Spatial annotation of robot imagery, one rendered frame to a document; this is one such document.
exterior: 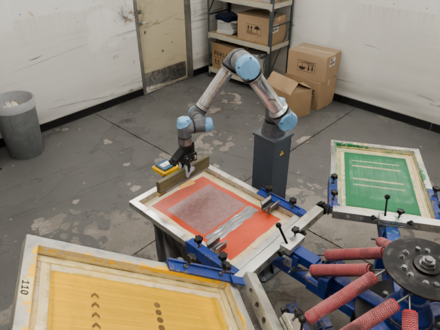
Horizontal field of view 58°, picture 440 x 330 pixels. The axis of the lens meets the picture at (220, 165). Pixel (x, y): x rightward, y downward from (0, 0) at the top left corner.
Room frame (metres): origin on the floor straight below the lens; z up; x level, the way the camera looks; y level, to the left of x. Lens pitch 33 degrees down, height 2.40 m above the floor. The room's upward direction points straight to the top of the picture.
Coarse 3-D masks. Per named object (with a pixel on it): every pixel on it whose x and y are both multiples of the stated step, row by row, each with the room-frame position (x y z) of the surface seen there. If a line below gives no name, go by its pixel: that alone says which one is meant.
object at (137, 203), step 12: (216, 168) 2.11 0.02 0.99; (228, 180) 1.99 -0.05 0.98; (156, 192) 1.87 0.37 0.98; (252, 192) 1.86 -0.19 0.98; (132, 204) 1.75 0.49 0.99; (144, 216) 1.68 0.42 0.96; (156, 216) 1.65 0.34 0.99; (168, 228) 1.55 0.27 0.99; (288, 228) 1.55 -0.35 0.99; (180, 240) 1.48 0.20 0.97; (264, 240) 1.46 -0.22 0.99; (252, 252) 1.38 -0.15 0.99; (240, 264) 1.30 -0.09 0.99
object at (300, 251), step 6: (300, 246) 1.36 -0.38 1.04; (294, 252) 1.33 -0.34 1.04; (300, 252) 1.33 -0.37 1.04; (306, 252) 1.33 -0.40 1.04; (300, 258) 1.30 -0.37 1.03; (306, 258) 1.29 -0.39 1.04; (312, 258) 1.29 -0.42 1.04; (318, 258) 1.29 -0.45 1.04; (306, 264) 1.28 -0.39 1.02; (312, 264) 1.26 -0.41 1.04
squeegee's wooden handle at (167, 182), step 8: (200, 160) 1.96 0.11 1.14; (208, 160) 2.01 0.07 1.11; (184, 168) 1.88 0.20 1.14; (200, 168) 1.96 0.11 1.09; (168, 176) 1.80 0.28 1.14; (176, 176) 1.82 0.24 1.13; (184, 176) 1.87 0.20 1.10; (160, 184) 1.74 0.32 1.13; (168, 184) 1.78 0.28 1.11; (160, 192) 1.74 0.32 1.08
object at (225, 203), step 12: (204, 180) 2.03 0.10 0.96; (192, 192) 1.90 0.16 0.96; (204, 192) 1.90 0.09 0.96; (216, 192) 1.90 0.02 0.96; (228, 192) 1.90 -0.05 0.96; (204, 204) 1.79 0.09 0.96; (216, 204) 1.79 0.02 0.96; (228, 204) 1.79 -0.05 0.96; (240, 204) 1.79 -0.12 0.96; (252, 204) 1.79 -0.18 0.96; (228, 216) 1.68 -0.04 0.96; (252, 216) 1.68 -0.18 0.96; (264, 216) 1.68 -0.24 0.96; (252, 228) 1.59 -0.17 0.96; (264, 228) 1.59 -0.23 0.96
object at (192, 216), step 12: (180, 192) 1.90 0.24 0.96; (156, 204) 1.79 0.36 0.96; (168, 204) 1.79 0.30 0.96; (180, 204) 1.79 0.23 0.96; (192, 204) 1.79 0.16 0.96; (168, 216) 1.69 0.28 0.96; (180, 216) 1.69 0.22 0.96; (192, 216) 1.69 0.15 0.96; (204, 216) 1.69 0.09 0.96; (216, 216) 1.68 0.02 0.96; (192, 228) 1.59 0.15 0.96; (204, 228) 1.59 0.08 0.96; (216, 228) 1.59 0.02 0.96; (240, 228) 1.59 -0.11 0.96; (204, 240) 1.50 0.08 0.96; (228, 240) 1.50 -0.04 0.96; (240, 240) 1.50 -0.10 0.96; (252, 240) 1.49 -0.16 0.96; (228, 252) 1.41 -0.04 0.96; (240, 252) 1.41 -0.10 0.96
